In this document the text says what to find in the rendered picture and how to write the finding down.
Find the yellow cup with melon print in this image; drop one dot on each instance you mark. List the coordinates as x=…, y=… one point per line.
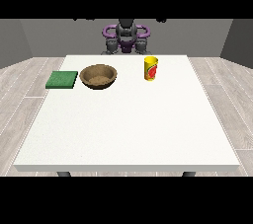
x=151, y=68

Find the brown wooden bowl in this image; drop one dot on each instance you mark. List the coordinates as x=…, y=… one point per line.
x=98, y=76

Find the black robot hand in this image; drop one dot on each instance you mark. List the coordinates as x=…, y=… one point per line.
x=85, y=19
x=161, y=20

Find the green square pad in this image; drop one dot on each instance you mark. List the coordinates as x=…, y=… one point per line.
x=61, y=79

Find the grey robot trunk purple rings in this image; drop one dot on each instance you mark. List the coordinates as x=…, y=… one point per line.
x=125, y=38

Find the dark table leg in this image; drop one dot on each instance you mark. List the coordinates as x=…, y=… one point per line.
x=189, y=174
x=64, y=174

